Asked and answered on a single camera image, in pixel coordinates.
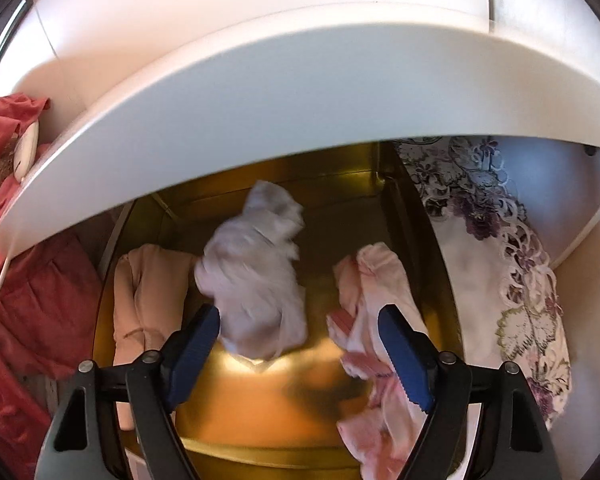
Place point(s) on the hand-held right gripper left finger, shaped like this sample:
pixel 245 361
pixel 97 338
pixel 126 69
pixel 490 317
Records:
pixel 195 345

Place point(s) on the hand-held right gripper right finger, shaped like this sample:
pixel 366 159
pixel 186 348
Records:
pixel 405 355

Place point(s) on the peach soft cloth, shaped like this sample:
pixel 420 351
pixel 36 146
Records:
pixel 145 290

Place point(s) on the pink striped cloth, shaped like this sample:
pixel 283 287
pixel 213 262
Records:
pixel 375 280

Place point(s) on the white soft cloth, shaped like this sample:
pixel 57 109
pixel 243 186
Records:
pixel 250 270

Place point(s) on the brown box with gold inside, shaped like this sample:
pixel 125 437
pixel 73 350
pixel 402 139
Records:
pixel 280 410

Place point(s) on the white floral embroidered cloth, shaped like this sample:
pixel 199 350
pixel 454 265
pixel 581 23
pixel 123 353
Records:
pixel 500 270

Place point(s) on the red plush blanket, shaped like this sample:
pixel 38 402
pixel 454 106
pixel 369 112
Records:
pixel 30 310

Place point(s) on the white oval controller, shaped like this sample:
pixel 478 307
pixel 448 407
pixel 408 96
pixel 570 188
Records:
pixel 27 147

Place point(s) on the white nightstand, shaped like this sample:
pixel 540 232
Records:
pixel 300 70

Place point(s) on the dark glossy headboard panel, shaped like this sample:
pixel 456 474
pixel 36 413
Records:
pixel 5 45

